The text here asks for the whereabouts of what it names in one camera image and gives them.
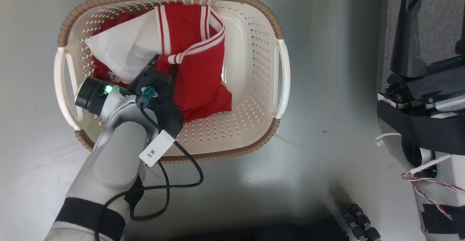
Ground red and white garment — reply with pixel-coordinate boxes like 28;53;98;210
84;2;233;123

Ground black roller wheel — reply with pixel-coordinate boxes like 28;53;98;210
340;203;381;241

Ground white paper cable tag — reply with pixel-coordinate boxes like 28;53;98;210
139;130;176;167

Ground red white twisted wires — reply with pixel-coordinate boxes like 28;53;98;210
401;172;465;220

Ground thin black cable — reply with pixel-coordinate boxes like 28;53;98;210
95;101;204;241

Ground short white cable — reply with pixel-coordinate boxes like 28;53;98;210
375;132;402;147

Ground grey fabric sofa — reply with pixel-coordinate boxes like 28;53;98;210
378;0;465;89

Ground cream laundry basket brown rim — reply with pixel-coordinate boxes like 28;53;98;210
54;0;291;164

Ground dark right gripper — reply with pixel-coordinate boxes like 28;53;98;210
377;0;465;156

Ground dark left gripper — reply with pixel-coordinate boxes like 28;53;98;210
127;54;185;140

